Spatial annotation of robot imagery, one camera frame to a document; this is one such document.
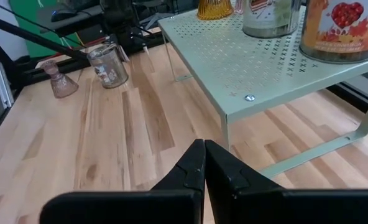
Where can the orange label tin candle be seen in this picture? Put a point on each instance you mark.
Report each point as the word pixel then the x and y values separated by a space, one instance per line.
pixel 342 37

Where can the black desk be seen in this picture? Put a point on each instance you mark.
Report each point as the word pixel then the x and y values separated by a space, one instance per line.
pixel 78 18

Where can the green perforated metal shelf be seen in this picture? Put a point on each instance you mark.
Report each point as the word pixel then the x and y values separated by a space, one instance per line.
pixel 249 68

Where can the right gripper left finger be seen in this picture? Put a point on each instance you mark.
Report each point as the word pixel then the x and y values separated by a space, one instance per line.
pixel 134 207

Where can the black computer mouse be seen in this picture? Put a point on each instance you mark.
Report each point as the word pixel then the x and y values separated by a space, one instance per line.
pixel 63 15

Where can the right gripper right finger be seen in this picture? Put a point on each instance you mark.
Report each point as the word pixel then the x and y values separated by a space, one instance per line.
pixel 264 207

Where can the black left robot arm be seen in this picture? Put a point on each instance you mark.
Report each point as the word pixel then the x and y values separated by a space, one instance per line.
pixel 118 21

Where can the amber glass candlestick holder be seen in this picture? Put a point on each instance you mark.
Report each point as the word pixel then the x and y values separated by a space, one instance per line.
pixel 215 11

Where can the black diagonal support beam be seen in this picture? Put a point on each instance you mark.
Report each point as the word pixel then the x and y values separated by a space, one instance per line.
pixel 31 35

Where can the silver aluminium bracket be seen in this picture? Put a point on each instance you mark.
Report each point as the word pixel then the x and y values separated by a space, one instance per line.
pixel 2 84

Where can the silver tin candle with lid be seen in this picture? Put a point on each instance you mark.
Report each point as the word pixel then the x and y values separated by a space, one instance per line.
pixel 271 21
pixel 107 70

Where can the black aluminium table frame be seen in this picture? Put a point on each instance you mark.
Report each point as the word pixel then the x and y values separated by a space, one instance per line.
pixel 34 74

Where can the green backdrop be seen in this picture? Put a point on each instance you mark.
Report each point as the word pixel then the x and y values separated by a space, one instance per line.
pixel 31 12

